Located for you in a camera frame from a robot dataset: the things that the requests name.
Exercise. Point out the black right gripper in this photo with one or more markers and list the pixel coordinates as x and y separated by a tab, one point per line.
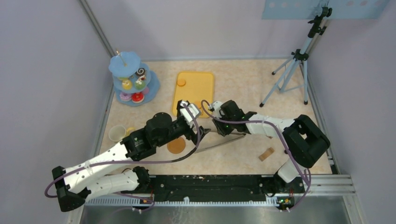
221	130

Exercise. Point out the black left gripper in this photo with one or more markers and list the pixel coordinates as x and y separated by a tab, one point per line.
191	135

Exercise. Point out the round orange biscuit top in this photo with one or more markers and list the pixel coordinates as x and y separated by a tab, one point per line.
181	82

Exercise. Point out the round orange biscuit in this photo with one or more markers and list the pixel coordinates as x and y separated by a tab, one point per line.
198	104
181	82

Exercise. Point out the pink cupcake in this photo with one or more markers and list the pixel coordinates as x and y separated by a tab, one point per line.
145	91

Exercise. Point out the red frosted donut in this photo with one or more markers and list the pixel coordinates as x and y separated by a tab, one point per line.
137	97

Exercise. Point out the green cream puff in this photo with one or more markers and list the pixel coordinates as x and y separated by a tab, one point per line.
140	84

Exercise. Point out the purple sprinkled donut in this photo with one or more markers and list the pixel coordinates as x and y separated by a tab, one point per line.
125	97

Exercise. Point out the chocolate swirl roll cake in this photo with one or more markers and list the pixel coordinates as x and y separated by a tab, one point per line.
140	72

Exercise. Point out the yellow cream puff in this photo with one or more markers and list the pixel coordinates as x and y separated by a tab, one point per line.
126	84

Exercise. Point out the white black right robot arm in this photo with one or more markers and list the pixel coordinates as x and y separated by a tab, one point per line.
303	140

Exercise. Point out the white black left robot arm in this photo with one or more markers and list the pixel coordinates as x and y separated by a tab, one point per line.
120	168

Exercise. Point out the round orange biscuit right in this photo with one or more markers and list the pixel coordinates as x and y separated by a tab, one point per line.
198	104

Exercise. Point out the light brown round coaster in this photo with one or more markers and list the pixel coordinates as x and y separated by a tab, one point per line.
176	146

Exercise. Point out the yellow serving tray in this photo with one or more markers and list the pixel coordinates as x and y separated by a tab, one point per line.
199	86

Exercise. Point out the small wooden block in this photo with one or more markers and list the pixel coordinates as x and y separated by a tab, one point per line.
268	152

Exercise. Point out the blue three-tier cake stand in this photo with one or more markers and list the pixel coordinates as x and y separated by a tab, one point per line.
123	66

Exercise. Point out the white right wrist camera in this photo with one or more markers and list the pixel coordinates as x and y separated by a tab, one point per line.
215	109

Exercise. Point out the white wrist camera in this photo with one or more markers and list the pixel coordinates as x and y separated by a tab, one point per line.
215	109
189	111

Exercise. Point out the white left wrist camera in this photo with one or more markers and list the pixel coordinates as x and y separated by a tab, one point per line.
189	111

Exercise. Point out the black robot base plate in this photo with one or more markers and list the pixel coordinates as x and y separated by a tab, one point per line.
217	188

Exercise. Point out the blue camera tripod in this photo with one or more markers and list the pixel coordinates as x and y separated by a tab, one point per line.
299	58

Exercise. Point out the yellow handled cream mug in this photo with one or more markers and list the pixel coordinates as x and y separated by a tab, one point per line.
117	133

